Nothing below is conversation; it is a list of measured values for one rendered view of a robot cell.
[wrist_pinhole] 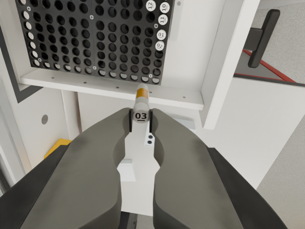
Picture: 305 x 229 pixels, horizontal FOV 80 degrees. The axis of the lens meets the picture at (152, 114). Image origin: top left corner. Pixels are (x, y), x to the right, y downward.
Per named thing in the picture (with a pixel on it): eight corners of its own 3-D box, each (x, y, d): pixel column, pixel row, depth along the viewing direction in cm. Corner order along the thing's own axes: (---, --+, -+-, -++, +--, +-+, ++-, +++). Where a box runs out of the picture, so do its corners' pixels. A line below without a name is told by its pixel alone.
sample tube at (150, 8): (158, 0, 27) (155, -1, 23) (158, 10, 28) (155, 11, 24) (150, 0, 27) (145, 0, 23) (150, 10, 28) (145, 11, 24)
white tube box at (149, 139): (194, 121, 50) (195, 129, 46) (186, 144, 54) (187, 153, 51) (149, 113, 50) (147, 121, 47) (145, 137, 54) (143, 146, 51)
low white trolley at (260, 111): (232, 37, 106) (321, 89, 42) (204, 124, 139) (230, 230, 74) (134, 23, 108) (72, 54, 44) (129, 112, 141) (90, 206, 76)
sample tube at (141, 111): (149, 95, 17) (150, 124, 13) (135, 95, 17) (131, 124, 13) (150, 82, 16) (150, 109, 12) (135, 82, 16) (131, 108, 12)
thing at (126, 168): (132, 159, 60) (131, 163, 58) (136, 177, 64) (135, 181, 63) (95, 159, 61) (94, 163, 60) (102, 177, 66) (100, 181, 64)
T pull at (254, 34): (277, 9, 23) (282, 9, 22) (253, 67, 27) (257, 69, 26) (249, 6, 24) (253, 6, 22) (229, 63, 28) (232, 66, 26)
